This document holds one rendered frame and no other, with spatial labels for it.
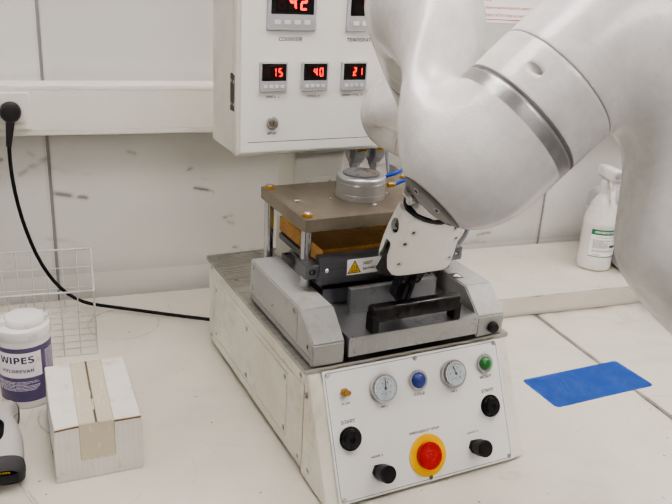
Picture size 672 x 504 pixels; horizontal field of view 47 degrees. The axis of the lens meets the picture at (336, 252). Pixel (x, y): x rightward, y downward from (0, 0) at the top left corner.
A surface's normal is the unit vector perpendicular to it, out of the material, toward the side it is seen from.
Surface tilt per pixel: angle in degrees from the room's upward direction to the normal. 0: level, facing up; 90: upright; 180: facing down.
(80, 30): 90
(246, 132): 90
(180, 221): 90
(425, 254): 108
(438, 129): 60
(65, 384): 2
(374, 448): 65
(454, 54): 77
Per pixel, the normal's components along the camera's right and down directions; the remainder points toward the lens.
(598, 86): 0.22, 0.29
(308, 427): -0.90, 0.11
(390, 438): 0.42, -0.08
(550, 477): 0.06, -0.93
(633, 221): -0.96, -0.10
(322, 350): 0.43, 0.34
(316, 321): 0.32, -0.49
